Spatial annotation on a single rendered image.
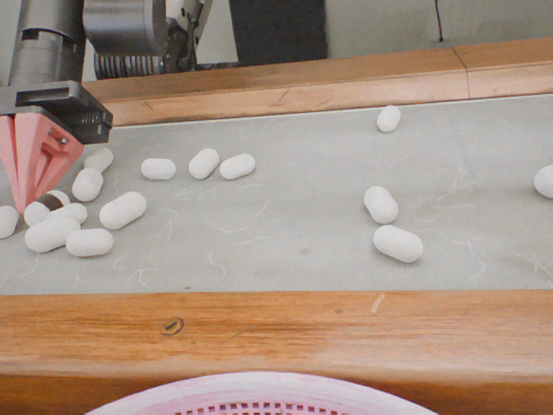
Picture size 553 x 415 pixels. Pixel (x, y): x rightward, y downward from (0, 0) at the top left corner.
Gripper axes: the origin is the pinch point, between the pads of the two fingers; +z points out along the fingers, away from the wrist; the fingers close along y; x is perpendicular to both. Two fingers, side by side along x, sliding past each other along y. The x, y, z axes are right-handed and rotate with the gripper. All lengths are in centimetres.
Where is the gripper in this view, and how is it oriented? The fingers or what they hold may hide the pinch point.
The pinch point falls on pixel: (28, 205)
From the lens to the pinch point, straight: 44.5
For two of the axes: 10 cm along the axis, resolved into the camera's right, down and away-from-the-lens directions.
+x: 1.7, 2.7, 9.5
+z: 0.0, 9.6, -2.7
